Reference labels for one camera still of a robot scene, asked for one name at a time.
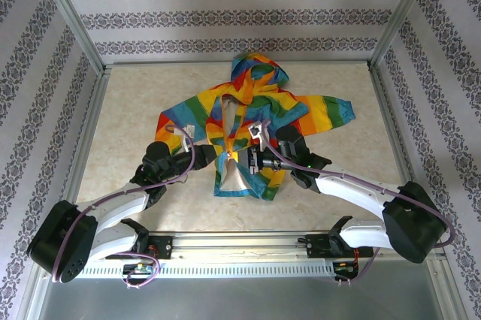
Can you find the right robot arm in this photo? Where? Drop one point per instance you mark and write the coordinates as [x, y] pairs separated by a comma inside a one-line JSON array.
[[353, 192]]

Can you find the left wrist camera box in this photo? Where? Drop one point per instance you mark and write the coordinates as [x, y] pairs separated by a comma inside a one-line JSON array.
[[188, 134]]

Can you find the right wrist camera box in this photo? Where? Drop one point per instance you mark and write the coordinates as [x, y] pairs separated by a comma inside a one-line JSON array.
[[256, 130]]

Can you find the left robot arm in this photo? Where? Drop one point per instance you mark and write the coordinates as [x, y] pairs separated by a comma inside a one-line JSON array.
[[112, 203]]

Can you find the rainbow striped hooded jacket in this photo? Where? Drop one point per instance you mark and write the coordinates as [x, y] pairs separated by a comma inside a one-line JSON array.
[[285, 106]]

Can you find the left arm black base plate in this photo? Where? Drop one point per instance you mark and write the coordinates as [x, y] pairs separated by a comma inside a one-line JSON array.
[[165, 246]]

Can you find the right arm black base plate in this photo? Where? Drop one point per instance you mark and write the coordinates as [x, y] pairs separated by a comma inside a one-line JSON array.
[[313, 246]]

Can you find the grey metal sheet panel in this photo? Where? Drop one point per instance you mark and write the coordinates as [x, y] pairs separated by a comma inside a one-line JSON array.
[[240, 297]]

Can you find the aluminium frame post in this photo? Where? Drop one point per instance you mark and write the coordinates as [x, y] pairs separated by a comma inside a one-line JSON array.
[[404, 12], [67, 12]]

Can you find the aluminium frame crossbar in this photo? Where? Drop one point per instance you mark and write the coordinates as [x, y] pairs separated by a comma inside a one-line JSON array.
[[319, 62]]

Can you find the aluminium mounting rail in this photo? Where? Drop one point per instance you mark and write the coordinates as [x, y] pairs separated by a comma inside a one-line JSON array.
[[240, 246]]

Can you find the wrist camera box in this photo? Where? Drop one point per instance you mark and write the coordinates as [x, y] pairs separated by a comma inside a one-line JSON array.
[[188, 134], [256, 130]]

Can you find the aluminium frame side rail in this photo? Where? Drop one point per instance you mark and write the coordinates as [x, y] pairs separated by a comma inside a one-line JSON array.
[[92, 109], [387, 109]]

